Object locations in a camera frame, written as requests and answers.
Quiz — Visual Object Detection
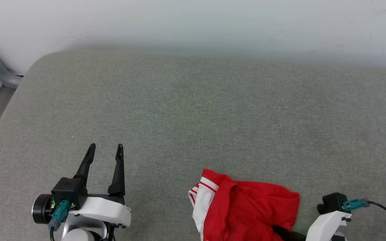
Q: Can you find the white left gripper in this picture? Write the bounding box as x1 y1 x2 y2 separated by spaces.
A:
68 143 132 229

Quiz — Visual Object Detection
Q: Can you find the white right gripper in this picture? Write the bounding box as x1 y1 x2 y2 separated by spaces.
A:
272 211 352 241

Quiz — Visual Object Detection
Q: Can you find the red and white striped garment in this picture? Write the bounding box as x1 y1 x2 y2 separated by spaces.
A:
188 169 301 241

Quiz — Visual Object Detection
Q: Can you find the teal left camera connector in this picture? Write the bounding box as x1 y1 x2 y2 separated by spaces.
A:
48 200 72 232

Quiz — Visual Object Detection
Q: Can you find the teal camera connector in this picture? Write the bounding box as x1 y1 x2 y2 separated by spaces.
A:
48 200 72 232
342 198 370 211

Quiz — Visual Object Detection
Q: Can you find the teal right camera connector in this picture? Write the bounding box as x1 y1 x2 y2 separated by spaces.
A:
342 198 370 211

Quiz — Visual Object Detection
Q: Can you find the black right camera cable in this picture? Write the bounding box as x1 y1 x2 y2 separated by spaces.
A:
367 200 386 222

